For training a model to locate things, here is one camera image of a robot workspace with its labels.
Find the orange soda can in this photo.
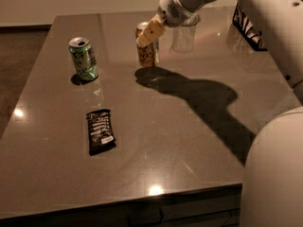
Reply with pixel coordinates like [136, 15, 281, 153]
[135, 22, 159, 67]

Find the clear cup with utensils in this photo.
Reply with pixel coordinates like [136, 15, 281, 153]
[182, 14, 201, 26]

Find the green soda can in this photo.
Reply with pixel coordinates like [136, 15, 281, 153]
[69, 37, 98, 81]

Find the black snack packet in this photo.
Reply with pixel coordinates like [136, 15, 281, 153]
[86, 109, 116, 156]

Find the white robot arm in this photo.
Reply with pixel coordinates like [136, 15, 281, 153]
[136, 0, 303, 227]

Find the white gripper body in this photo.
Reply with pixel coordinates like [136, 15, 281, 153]
[157, 0, 203, 27]

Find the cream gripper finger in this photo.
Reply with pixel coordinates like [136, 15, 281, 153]
[135, 15, 166, 47]

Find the black wire basket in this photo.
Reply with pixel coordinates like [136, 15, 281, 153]
[232, 4, 267, 51]

